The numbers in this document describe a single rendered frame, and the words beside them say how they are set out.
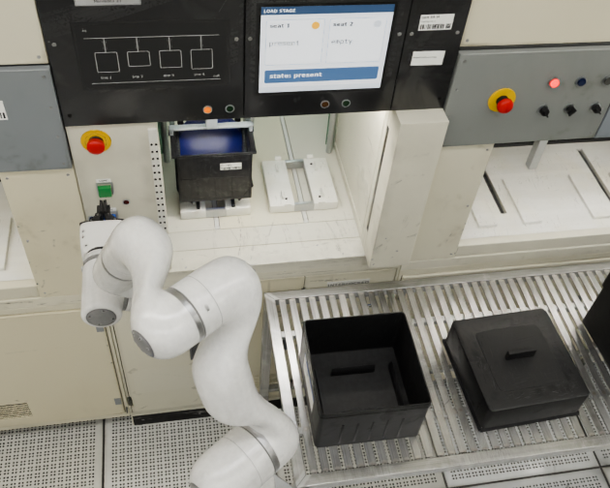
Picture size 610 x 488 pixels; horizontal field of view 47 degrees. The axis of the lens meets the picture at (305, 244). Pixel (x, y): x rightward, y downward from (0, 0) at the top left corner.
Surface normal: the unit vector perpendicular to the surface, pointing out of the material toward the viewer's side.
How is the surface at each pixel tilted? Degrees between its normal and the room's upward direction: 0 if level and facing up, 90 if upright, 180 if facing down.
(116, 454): 0
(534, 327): 0
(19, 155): 90
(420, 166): 90
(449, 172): 90
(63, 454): 0
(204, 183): 90
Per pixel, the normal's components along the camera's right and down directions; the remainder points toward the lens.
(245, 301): 0.70, 0.29
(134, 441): 0.07, -0.66
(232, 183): 0.17, 0.74
